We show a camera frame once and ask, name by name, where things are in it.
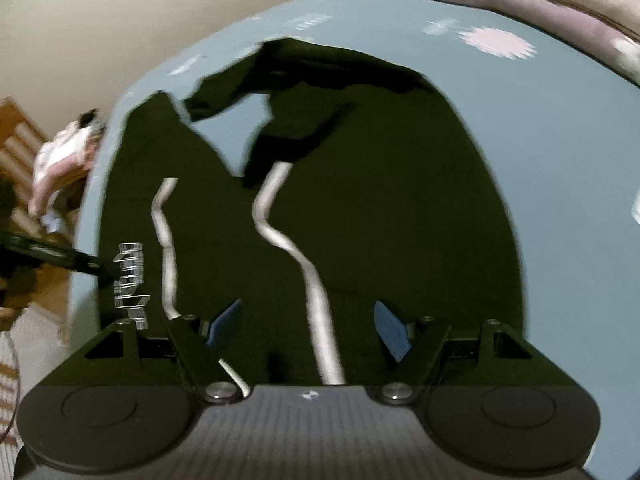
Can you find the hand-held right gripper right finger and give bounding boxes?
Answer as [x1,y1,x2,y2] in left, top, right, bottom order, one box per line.
[374,301,571,405]

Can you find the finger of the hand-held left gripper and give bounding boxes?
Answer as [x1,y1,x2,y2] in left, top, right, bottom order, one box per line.
[0,231,117,277]

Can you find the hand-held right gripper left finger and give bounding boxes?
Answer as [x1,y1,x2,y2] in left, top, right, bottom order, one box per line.
[45,299,245,403]

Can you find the black drawstring pants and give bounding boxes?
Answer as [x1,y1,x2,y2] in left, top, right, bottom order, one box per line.
[97,37,523,386]

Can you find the pink white cloth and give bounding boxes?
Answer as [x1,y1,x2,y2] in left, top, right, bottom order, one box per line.
[27,110,106,221]

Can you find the wooden chair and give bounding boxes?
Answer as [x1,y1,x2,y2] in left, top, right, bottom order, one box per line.
[0,97,76,261]

